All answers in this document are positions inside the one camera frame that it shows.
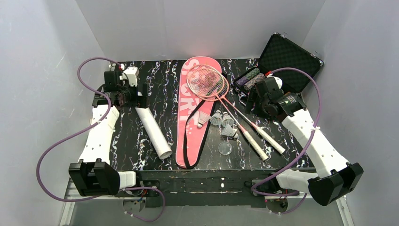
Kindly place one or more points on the pink badminton racket lower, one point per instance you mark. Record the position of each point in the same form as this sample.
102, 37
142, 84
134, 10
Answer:
214, 87

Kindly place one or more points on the white shuttlecock front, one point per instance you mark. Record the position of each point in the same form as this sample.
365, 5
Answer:
228, 131

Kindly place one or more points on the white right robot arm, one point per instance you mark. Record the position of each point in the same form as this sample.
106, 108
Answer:
335, 176

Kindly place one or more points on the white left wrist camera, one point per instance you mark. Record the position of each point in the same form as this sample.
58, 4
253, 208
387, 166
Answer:
131, 74

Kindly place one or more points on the pink badminton racket upper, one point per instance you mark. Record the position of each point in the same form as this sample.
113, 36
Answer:
203, 69

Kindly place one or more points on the white shuttlecock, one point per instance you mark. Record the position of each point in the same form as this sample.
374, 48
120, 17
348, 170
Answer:
228, 131
216, 118
227, 120
202, 119

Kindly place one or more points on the pink badminton racket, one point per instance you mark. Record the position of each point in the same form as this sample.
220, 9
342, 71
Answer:
214, 87
203, 69

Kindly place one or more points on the white shuttlecock tube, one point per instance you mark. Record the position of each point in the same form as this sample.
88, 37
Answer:
154, 132

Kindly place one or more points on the pink racket bag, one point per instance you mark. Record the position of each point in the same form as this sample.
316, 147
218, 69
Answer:
190, 138

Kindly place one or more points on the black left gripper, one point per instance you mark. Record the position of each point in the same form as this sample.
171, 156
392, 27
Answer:
125, 101

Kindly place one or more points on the black poker chip case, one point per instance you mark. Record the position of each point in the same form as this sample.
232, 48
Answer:
280, 52

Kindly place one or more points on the clear round tube lid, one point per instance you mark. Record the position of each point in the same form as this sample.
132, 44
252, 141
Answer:
225, 148

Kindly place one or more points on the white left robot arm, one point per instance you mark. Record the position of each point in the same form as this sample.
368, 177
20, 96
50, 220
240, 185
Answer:
92, 174

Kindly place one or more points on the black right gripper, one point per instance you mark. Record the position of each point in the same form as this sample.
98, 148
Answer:
258, 101

